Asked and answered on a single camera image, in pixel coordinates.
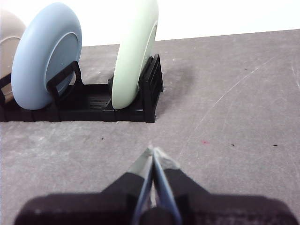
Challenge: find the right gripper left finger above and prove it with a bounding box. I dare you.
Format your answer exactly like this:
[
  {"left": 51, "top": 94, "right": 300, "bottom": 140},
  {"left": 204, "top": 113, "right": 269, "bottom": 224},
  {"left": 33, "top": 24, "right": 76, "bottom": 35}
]
[{"left": 13, "top": 145, "right": 155, "bottom": 225}]

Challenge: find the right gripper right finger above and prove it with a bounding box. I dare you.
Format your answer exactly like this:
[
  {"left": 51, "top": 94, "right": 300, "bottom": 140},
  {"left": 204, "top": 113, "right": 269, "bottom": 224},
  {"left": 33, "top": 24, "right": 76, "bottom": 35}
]
[{"left": 152, "top": 147, "right": 300, "bottom": 225}]

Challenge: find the cream yellow plate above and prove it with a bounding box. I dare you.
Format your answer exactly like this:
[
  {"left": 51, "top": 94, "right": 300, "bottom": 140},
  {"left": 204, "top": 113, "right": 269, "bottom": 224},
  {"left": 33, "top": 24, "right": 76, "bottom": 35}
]
[{"left": 0, "top": 9, "right": 27, "bottom": 104}]

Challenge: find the black plate rack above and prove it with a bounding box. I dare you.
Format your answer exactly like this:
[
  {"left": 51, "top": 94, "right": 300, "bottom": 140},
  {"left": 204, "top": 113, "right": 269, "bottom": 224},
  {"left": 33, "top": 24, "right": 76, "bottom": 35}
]
[{"left": 0, "top": 53, "right": 165, "bottom": 124}]

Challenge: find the pale green plate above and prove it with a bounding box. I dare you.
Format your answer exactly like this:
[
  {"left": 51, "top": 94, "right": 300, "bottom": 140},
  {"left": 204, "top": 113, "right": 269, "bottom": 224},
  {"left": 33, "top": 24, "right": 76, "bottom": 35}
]
[{"left": 111, "top": 0, "right": 159, "bottom": 110}]

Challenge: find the blue plate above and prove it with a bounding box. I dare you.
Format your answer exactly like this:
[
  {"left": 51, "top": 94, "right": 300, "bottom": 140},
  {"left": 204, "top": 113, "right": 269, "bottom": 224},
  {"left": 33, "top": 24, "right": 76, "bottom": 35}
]
[{"left": 11, "top": 2, "right": 83, "bottom": 110}]

